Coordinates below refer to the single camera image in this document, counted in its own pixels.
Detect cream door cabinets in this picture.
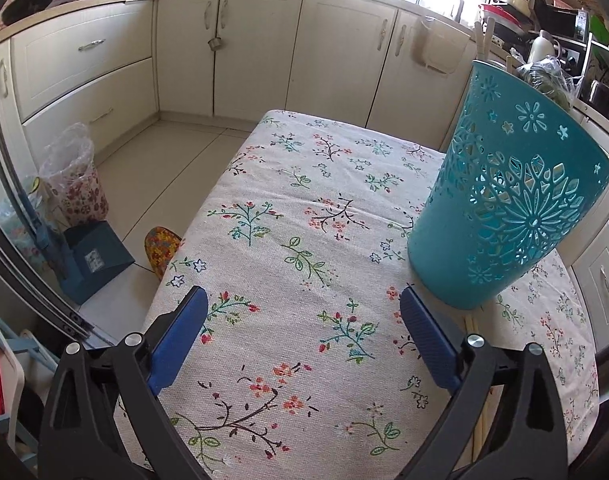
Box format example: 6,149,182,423
154,0,478,152

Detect white thermos jug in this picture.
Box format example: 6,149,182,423
526,30,558,64

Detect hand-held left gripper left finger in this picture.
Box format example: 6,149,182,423
38,285,213,480

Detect cream drawer cabinet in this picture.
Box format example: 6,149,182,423
0,0,160,162

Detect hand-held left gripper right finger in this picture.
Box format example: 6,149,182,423
399,285,570,480

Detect white hanging door bin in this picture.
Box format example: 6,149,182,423
415,16,468,74

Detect green cutting board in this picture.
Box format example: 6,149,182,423
586,12,609,46

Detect white plastic stool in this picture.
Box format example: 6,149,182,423
0,300,26,462

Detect stack of red-rimmed dishes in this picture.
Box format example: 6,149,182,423
479,2,530,36

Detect sliding door frame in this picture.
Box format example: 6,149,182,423
0,25,93,347

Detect bag of green vegetables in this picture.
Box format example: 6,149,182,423
515,55,580,111

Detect teal perforated utensil holder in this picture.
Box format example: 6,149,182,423
407,59,609,311

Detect floral tablecloth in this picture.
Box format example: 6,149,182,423
112,109,600,480

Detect floral slipper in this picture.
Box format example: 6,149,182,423
143,226,183,281

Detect blue dustpan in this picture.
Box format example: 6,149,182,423
59,223,136,305

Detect cream cabinet with drawers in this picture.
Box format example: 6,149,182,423
568,105,609,342

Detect floral trash bin with bag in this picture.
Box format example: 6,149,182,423
38,122,110,229

